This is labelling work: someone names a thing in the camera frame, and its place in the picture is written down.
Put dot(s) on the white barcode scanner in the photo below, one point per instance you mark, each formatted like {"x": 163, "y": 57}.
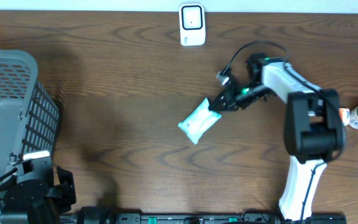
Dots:
{"x": 192, "y": 24}

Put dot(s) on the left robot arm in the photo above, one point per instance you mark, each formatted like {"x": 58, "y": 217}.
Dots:
{"x": 30, "y": 196}

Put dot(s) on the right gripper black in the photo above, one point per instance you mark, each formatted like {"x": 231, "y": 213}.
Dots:
{"x": 234, "y": 103}

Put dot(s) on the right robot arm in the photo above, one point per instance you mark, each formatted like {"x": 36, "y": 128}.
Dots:
{"x": 313, "y": 132}

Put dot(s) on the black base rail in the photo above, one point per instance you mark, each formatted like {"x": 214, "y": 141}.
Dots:
{"x": 104, "y": 215}

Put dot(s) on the teal wet wipes pack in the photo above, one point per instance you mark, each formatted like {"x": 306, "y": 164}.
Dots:
{"x": 199, "y": 121}

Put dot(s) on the grey plastic basket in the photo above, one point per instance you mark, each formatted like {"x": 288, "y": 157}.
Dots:
{"x": 29, "y": 118}

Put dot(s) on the small orange box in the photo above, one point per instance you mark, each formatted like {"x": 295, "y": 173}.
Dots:
{"x": 345, "y": 115}

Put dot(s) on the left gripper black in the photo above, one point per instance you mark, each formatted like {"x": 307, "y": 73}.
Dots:
{"x": 65, "y": 190}

